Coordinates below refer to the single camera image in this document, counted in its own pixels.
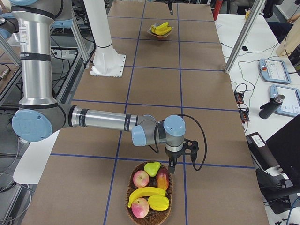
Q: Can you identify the pink apple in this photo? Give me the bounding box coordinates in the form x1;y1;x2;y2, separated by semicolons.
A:
131;197;150;218
133;170;149;188

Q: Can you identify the green pear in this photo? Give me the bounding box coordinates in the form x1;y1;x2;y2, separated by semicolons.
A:
144;162;161;177

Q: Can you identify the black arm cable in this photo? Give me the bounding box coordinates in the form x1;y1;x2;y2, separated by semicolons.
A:
147;114;207;171

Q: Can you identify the red fire extinguisher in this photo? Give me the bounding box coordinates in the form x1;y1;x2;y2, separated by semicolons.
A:
213;0;223;21

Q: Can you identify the yellow banana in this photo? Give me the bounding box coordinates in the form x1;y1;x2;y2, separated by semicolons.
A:
127;187;167;208
151;22;169;30
155;27;173;37
151;26;172;36

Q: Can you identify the red yellow mango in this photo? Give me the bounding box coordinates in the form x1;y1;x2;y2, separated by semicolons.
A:
156;168;169;191

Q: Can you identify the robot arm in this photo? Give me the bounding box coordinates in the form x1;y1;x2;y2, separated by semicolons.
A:
10;0;187;173

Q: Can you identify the pink apple rear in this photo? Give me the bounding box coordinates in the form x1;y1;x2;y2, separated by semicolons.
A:
133;170;149;188

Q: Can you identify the pink apple front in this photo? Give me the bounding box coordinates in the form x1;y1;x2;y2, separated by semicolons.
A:
131;197;150;218

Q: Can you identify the yellow star fruit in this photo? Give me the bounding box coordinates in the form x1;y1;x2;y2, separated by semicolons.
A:
148;195;169;211

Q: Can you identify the aluminium frame post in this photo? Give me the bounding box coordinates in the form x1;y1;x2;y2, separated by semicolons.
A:
224;0;266;74

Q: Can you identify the white curved board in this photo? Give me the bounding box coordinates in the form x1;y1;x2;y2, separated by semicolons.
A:
13;131;59;185

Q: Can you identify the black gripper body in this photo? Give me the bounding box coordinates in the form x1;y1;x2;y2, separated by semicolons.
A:
165;150;184;164
165;0;175;4

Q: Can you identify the lower teach pendant tablet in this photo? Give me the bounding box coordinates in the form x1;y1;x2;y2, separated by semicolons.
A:
270;84;300;117

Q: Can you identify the black water bottle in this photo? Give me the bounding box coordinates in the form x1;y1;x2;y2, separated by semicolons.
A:
258;94;285;119

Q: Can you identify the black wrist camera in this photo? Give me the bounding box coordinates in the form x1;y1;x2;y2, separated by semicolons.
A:
183;138;199;163

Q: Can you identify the black monitor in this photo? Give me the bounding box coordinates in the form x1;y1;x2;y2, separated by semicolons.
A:
266;115;300;185

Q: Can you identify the grey square plate orange rim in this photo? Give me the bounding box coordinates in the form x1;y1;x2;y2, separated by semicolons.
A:
147;27;173;38

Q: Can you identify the upper teach pendant tablet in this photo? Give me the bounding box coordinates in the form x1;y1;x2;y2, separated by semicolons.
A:
259;59;292;84

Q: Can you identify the small orange circuit board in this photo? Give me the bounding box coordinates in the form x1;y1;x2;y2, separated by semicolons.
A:
234;92;244;104

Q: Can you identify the teach pendant tablet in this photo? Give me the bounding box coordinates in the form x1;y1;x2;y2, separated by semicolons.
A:
259;59;292;84
270;84;300;117

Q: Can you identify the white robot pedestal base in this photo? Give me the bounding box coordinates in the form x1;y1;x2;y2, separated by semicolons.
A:
84;0;126;77

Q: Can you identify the black label printer box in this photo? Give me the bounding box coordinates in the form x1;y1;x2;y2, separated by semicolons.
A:
246;132;279;170

